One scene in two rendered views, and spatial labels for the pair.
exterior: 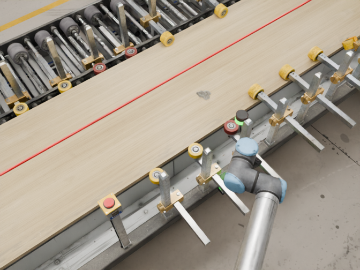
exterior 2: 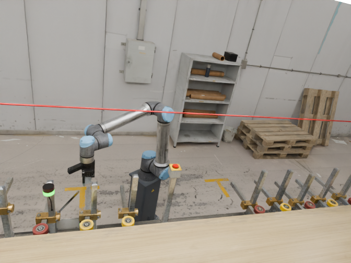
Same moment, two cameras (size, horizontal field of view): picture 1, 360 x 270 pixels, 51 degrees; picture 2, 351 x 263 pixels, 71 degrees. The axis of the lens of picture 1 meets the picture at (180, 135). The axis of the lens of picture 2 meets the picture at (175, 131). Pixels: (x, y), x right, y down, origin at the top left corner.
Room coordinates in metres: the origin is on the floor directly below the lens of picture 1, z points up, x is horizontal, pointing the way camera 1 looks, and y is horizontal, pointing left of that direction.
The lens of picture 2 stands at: (1.92, 0.61, 2.15)
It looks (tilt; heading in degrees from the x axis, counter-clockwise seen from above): 26 degrees down; 196
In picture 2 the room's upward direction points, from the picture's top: 11 degrees clockwise
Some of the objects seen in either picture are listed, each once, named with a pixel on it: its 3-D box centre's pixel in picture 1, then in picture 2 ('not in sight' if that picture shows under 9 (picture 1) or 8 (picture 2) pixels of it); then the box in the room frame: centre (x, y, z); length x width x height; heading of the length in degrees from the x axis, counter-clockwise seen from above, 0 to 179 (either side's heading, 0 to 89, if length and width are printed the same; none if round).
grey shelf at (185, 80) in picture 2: not in sight; (201, 103); (-2.15, -0.16, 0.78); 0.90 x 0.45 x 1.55; 128
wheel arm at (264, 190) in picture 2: not in sight; (268, 196); (-0.02, 1.01, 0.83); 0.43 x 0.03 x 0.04; 36
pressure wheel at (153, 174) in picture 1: (157, 179); (127, 226); (0.87, 0.12, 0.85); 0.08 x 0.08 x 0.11
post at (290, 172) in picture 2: not in sight; (280, 192); (0.00, 1.08, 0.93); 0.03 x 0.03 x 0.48; 36
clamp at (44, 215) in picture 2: not in sight; (48, 218); (1.05, -0.35, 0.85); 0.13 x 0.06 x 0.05; 126
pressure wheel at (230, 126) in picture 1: (230, 130); (41, 234); (1.17, -0.28, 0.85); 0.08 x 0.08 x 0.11
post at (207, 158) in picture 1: (205, 174); (93, 211); (0.89, -0.13, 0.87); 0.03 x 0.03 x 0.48; 36
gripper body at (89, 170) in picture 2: not in sight; (88, 168); (0.78, -0.26, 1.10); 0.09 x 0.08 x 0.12; 127
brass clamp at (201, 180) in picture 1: (208, 174); (90, 215); (0.90, -0.15, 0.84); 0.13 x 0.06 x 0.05; 126
